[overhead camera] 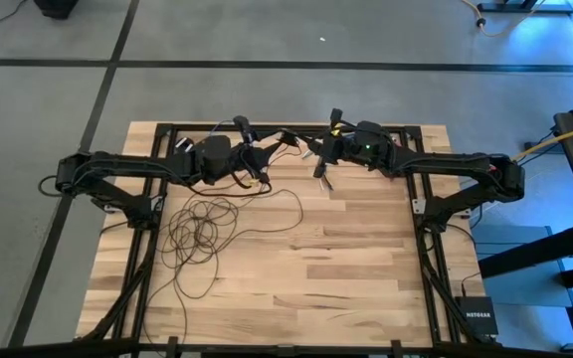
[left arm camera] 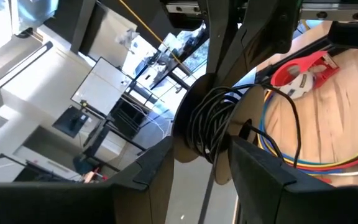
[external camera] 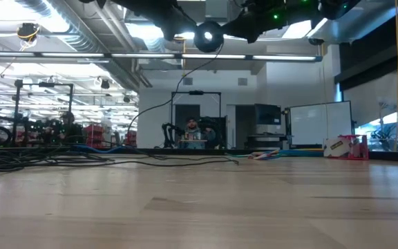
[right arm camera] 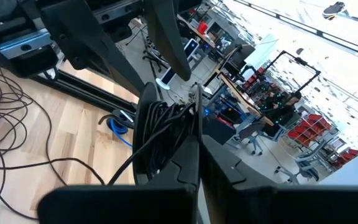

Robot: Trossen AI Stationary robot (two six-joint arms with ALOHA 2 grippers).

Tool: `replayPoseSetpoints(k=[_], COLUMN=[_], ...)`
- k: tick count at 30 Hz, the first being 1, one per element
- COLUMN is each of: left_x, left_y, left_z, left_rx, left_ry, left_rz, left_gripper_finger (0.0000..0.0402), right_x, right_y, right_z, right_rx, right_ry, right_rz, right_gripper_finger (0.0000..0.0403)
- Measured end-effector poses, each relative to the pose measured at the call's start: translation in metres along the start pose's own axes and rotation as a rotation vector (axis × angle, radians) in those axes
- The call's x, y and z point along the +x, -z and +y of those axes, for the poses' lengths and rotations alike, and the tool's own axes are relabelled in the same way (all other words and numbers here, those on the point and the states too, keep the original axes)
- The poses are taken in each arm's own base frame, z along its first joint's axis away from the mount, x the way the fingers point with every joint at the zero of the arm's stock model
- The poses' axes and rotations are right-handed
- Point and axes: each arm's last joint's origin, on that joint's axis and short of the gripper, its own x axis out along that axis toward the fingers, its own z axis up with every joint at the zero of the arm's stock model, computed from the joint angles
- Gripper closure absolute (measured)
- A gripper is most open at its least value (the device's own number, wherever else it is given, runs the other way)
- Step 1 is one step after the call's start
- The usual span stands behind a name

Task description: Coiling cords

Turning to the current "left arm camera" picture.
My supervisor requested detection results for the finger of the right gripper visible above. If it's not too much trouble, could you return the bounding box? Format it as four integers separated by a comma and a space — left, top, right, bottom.
205, 0, 245, 75
218, 0, 301, 88

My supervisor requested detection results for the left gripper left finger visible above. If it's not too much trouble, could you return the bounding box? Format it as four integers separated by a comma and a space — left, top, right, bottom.
106, 136, 175, 224

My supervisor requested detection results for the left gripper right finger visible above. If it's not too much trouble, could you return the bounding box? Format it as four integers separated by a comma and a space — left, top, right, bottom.
228, 136, 338, 224

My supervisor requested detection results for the black plastic spool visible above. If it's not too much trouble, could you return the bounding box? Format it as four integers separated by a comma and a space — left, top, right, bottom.
172, 73, 267, 186

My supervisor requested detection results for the long black cord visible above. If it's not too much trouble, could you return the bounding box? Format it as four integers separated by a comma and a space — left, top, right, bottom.
185, 83, 303, 170

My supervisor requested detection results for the red tape dispenser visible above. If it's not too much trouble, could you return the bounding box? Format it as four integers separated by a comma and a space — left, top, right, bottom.
270, 50, 341, 100

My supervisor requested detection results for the black leg desk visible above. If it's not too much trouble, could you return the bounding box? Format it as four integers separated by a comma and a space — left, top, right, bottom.
132, 46, 211, 97

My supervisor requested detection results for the black equipment cart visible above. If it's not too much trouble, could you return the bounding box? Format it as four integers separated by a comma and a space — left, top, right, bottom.
51, 93, 147, 162

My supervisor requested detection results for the white whiteboard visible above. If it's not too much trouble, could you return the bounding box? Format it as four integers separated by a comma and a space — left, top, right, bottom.
70, 57, 134, 116

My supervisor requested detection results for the long ceiling light bar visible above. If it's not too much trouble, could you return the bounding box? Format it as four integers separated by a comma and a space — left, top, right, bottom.
0, 40, 54, 104

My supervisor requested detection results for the hanging yellow cord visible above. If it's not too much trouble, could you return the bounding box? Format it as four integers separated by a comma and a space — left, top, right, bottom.
117, 0, 186, 68

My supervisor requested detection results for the white cable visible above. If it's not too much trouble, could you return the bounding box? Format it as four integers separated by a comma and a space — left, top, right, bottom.
309, 166, 358, 177

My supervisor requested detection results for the red cable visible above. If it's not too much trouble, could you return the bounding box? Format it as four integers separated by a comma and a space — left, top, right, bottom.
290, 149, 358, 184

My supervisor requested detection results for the colourful cable bundle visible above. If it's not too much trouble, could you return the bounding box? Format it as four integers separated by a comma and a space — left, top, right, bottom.
257, 90, 358, 167

